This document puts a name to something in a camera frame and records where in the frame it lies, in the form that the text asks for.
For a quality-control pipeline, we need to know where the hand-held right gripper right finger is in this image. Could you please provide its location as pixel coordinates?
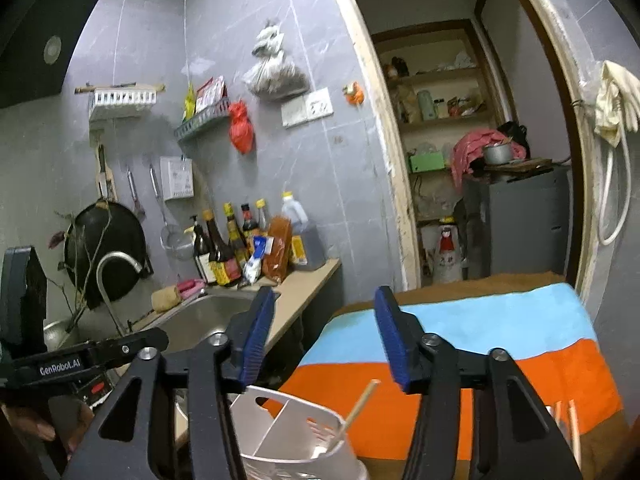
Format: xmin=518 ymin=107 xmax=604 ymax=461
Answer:
xmin=374 ymin=285 xmax=583 ymax=480

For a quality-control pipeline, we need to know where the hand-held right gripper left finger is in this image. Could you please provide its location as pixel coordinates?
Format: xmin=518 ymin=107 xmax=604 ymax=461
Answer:
xmin=60 ymin=286 xmax=276 ymax=480

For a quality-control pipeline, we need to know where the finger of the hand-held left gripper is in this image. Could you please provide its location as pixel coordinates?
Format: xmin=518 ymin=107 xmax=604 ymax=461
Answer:
xmin=0 ymin=246 xmax=48 ymax=358
xmin=95 ymin=327 xmax=169 ymax=363

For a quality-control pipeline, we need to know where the white plastic utensil holder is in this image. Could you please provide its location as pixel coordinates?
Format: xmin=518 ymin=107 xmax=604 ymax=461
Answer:
xmin=226 ymin=385 xmax=369 ymax=480

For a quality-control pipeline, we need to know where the person's left hand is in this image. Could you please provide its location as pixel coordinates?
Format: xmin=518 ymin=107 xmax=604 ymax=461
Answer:
xmin=0 ymin=402 xmax=96 ymax=456

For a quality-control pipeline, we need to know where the metal bowl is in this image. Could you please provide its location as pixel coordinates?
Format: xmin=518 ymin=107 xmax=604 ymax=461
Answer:
xmin=42 ymin=319 xmax=81 ymax=353

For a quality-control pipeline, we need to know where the steel sink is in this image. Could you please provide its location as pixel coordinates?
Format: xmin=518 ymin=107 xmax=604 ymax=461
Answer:
xmin=127 ymin=292 xmax=281 ymax=356

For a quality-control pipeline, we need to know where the striped blanket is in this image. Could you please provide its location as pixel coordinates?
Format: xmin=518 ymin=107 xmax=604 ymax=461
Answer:
xmin=277 ymin=272 xmax=631 ymax=480

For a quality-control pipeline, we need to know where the loofah sponge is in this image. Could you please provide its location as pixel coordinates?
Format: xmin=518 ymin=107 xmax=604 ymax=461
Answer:
xmin=151 ymin=287 xmax=183 ymax=313

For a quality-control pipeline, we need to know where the white blue packet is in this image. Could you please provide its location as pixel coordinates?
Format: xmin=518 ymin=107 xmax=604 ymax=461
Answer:
xmin=242 ymin=235 xmax=275 ymax=283

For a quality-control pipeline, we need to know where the large soy sauce bottle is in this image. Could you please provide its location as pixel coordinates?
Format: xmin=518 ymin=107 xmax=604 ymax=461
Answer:
xmin=202 ymin=210 xmax=241 ymax=288

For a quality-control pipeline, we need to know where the steel faucet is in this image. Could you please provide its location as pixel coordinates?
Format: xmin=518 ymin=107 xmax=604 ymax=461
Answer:
xmin=96 ymin=251 xmax=143 ymax=338

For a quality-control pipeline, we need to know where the orange spice packet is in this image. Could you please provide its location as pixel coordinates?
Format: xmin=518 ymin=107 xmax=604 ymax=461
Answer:
xmin=261 ymin=215 xmax=293 ymax=283

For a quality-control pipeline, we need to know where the dark pump bottle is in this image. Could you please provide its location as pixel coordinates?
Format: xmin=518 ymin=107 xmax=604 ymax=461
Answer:
xmin=192 ymin=215 xmax=213 ymax=286

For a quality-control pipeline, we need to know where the red white bottle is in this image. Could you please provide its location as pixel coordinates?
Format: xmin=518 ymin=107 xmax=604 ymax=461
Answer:
xmin=432 ymin=216 xmax=464 ymax=285

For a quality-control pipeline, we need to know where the black wok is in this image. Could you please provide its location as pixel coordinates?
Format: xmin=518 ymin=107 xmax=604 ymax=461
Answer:
xmin=64 ymin=200 xmax=151 ymax=311

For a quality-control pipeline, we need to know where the dark oil jug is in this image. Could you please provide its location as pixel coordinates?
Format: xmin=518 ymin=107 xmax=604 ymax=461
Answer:
xmin=280 ymin=191 xmax=326 ymax=272

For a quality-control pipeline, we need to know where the yellow neck sauce bottle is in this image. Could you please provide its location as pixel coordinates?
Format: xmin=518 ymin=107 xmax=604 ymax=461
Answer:
xmin=222 ymin=202 xmax=251 ymax=271

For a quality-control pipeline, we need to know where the metal skimmer strainer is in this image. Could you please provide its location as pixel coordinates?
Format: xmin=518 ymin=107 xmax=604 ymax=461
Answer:
xmin=148 ymin=164 xmax=193 ymax=261

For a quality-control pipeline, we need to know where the red label sauce bottle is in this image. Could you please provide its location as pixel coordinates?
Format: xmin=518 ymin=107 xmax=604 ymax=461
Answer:
xmin=240 ymin=203 xmax=261 ymax=241

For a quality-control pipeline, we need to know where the clear yellow cap bottle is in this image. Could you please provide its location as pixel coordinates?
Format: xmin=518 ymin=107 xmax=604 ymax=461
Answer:
xmin=256 ymin=199 xmax=273 ymax=236

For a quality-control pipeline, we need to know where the metal spatula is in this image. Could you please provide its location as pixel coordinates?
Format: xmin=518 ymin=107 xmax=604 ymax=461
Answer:
xmin=125 ymin=167 xmax=147 ymax=223

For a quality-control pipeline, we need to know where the hanging kitchen knife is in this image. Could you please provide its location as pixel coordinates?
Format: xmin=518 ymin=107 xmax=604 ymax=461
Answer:
xmin=94 ymin=132 xmax=118 ymax=206

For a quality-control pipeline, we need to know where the grey cabinet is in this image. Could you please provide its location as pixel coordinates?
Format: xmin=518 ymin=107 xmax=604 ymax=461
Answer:
xmin=462 ymin=165 xmax=573 ymax=281

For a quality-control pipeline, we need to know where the green box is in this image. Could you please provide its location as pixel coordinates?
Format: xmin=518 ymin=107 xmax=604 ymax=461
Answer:
xmin=409 ymin=151 xmax=446 ymax=173

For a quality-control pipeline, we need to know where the pink cloth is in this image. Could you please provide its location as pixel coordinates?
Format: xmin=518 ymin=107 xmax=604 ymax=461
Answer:
xmin=450 ymin=129 xmax=528 ymax=188

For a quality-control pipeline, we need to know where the red plastic bag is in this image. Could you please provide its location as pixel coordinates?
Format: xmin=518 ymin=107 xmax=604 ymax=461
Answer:
xmin=228 ymin=100 xmax=256 ymax=155

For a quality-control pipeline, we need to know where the metal pot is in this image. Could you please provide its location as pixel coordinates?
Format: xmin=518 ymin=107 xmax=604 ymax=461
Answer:
xmin=481 ymin=141 xmax=513 ymax=166

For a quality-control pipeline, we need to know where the wooden rolling pin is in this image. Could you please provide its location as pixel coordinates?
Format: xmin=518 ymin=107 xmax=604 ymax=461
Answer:
xmin=74 ymin=82 xmax=166 ymax=96

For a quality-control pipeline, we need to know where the wooden cutting board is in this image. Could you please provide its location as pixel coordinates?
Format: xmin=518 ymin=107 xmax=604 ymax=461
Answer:
xmin=487 ymin=157 xmax=553 ymax=173

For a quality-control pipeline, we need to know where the black bag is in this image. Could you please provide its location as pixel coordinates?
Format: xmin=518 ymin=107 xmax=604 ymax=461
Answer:
xmin=495 ymin=121 xmax=531 ymax=158

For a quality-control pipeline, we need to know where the black range hood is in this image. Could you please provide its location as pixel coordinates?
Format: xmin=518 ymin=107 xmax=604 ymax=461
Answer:
xmin=0 ymin=0 xmax=101 ymax=109

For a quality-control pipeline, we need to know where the red snack packet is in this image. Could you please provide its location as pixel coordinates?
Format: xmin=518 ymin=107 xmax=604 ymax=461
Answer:
xmin=195 ymin=76 xmax=226 ymax=113

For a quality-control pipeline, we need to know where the clear plastic bag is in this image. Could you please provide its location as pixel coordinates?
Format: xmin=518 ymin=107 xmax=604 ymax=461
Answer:
xmin=241 ymin=19 xmax=310 ymax=98

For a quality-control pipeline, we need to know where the wooden shelf unit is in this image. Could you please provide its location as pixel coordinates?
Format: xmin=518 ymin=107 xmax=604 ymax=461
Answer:
xmin=372 ymin=19 xmax=506 ymax=281

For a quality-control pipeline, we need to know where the cream rubber glove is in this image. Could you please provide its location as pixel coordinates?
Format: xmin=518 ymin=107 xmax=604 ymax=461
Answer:
xmin=600 ymin=60 xmax=640 ymax=133
xmin=594 ymin=85 xmax=623 ymax=148

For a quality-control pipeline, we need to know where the wooden door frame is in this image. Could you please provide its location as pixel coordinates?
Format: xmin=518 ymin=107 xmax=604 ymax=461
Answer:
xmin=320 ymin=0 xmax=608 ymax=321

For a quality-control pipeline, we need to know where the white wall basket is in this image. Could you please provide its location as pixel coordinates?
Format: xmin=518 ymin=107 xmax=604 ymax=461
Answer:
xmin=89 ymin=87 xmax=156 ymax=122

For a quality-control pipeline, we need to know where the grey wall shelf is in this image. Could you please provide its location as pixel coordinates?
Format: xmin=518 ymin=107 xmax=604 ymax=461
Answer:
xmin=174 ymin=97 xmax=232 ymax=142

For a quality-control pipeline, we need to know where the white wall switch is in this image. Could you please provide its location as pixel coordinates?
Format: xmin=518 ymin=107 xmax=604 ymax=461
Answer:
xmin=281 ymin=96 xmax=308 ymax=127

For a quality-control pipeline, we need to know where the white wall socket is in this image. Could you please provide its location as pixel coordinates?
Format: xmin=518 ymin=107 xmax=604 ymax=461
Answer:
xmin=305 ymin=87 xmax=334 ymax=121

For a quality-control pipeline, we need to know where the white hose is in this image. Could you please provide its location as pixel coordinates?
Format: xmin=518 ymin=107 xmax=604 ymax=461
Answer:
xmin=597 ymin=130 xmax=633 ymax=246

